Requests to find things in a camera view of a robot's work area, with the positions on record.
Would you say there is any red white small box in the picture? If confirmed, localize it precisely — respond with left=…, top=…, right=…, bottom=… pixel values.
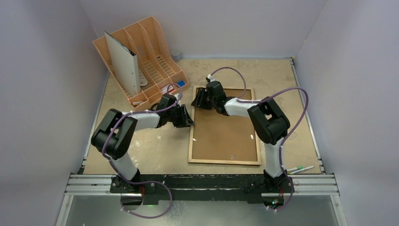
left=160, top=84, right=175, bottom=94

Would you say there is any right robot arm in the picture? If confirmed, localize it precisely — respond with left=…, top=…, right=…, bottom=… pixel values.
left=191, top=81, right=290, bottom=192

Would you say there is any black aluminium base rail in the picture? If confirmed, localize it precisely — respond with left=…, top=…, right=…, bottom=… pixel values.
left=64, top=174, right=340, bottom=205

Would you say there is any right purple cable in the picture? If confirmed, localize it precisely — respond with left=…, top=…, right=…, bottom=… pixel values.
left=207, top=66, right=310, bottom=213

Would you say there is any orange file organizer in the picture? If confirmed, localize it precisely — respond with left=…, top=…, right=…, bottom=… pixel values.
left=111, top=16, right=190, bottom=111

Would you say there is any wooden picture frame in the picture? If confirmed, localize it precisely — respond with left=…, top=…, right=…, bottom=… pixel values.
left=188, top=86, right=262, bottom=166

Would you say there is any purple cable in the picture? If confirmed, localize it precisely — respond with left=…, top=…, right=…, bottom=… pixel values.
left=207, top=66, right=310, bottom=213
left=101, top=83, right=184, bottom=219

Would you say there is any blue small box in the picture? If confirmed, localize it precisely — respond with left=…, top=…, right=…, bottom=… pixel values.
left=176, top=80, right=186, bottom=89

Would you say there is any brown backing board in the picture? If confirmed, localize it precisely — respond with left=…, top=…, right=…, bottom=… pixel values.
left=191, top=88, right=258, bottom=163

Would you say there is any white green pen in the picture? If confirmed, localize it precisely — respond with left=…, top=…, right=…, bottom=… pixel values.
left=287, top=166, right=303, bottom=173

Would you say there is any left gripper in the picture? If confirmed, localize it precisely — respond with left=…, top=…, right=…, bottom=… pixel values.
left=167, top=105, right=194, bottom=128

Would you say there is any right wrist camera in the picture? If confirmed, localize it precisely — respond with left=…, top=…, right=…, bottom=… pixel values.
left=205, top=74, right=216, bottom=82

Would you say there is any white binder folder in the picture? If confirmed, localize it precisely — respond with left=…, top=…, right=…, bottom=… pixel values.
left=104, top=31, right=141, bottom=96

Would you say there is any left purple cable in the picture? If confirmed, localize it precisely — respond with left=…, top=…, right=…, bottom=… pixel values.
left=101, top=83, right=184, bottom=219

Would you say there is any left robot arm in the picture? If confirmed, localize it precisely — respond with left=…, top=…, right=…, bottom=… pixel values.
left=91, top=94, right=195, bottom=193

